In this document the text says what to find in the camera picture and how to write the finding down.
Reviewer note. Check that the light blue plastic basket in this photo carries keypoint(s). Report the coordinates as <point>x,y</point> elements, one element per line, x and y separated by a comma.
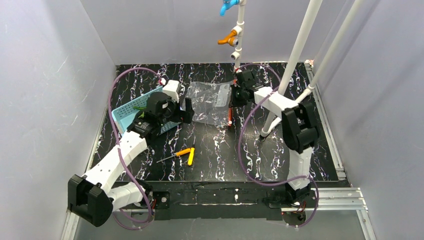
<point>126,119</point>

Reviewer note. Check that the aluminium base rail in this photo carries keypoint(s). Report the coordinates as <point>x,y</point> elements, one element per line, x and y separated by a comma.
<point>335,213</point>

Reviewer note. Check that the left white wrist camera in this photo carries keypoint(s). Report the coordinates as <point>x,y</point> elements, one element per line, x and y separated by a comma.
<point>171,88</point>

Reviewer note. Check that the orange faucet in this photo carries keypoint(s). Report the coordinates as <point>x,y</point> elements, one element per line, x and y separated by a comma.
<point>231,39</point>

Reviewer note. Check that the orange handle screwdriver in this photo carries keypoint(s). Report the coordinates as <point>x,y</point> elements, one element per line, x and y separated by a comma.
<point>177,154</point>

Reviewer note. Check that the blue faucet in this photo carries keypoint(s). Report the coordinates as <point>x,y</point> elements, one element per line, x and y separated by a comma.
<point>226,5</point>

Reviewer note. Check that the clear zip top bag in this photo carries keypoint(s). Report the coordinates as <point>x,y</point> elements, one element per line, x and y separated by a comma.
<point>210,102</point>

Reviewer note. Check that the yellow handle screwdriver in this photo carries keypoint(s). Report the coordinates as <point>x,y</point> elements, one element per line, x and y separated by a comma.
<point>192,153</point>

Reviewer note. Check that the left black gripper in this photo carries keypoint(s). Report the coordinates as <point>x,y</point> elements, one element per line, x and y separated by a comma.
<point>182,113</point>

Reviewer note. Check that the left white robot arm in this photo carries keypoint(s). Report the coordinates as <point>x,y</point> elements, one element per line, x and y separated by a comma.
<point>93,196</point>

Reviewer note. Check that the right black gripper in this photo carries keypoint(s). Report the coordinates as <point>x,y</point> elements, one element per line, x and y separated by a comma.
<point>238,91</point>

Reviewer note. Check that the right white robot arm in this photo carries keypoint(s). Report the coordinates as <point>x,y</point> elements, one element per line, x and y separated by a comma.
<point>300,134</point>

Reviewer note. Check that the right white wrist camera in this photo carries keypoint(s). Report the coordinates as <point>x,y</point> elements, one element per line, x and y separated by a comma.
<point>267,97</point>

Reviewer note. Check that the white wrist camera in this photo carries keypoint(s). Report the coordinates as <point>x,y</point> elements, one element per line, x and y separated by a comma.
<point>171,88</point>
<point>267,97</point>

